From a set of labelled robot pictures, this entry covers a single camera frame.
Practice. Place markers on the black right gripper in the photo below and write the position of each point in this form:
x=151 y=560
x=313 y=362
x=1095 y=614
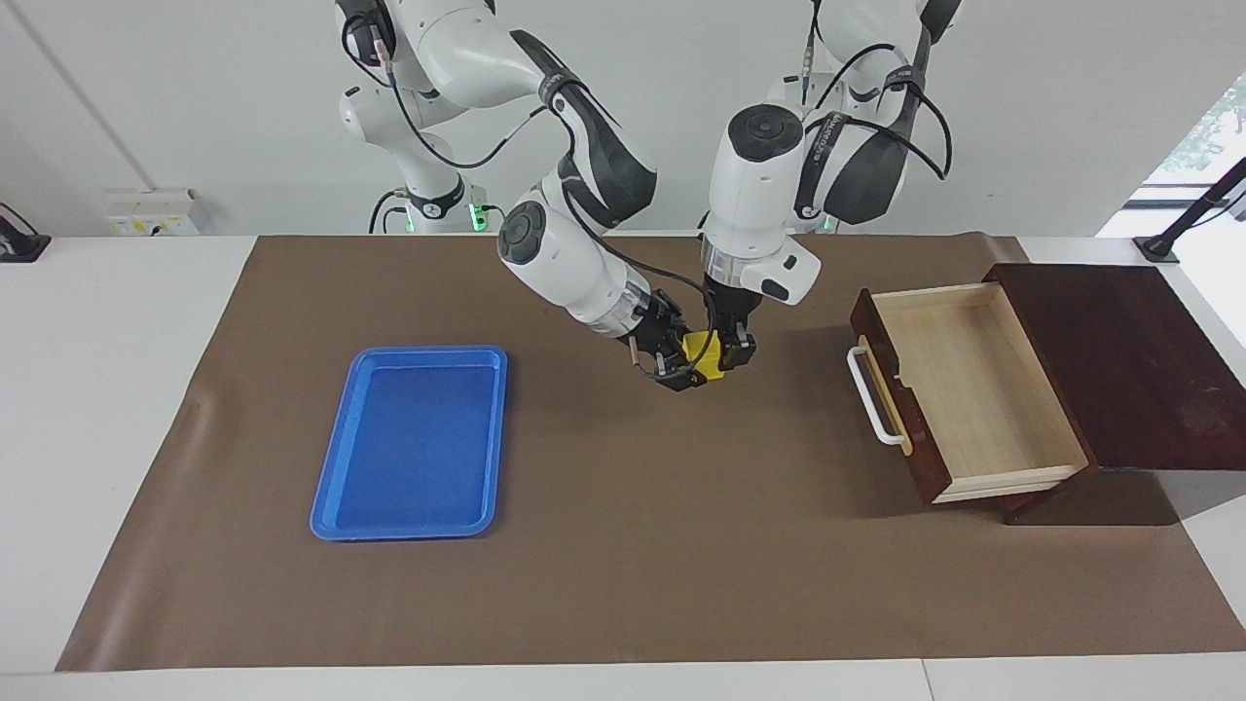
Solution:
x=662 y=326

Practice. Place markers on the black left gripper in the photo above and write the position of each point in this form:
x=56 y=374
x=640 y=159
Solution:
x=732 y=307

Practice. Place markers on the yellow cube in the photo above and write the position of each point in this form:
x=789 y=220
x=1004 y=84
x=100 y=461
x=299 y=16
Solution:
x=703 y=355

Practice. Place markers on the wooden drawer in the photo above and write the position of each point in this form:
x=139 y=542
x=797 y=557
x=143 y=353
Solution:
x=973 y=389

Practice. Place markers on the dark wooden drawer cabinet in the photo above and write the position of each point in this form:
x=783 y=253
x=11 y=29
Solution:
x=1149 y=370

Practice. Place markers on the brown table mat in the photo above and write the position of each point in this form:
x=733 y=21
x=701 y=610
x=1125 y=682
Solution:
x=633 y=545

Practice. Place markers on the blue plastic tray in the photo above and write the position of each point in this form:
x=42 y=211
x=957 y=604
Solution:
x=409 y=458

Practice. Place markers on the black mounting stand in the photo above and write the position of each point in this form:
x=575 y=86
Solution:
x=1158 y=250

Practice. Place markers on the bright window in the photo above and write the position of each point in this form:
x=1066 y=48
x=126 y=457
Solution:
x=1217 y=127

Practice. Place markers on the black clamp base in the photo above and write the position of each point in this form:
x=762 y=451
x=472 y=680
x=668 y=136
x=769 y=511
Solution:
x=24 y=248

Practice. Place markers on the white wall socket box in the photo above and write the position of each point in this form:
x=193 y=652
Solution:
x=156 y=219

